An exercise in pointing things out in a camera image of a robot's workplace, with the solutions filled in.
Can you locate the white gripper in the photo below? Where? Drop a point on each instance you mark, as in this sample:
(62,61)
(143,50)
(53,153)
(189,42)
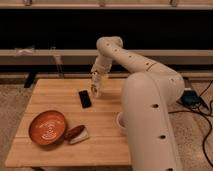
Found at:
(97,72)

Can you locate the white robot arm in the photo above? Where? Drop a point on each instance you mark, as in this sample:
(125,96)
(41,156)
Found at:
(146,95)

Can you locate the orange ceramic bowl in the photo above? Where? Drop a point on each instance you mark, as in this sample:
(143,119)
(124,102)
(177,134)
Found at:
(47,127)

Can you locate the black rectangular phone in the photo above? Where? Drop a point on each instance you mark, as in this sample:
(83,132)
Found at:
(85,99)

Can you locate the white cup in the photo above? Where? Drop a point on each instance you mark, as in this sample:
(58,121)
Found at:
(120,123)

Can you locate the blue power box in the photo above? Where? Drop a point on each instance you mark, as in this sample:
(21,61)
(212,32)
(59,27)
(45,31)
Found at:
(190,98)

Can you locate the grey horizontal rail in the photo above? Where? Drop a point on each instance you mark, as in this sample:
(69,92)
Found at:
(87,57)

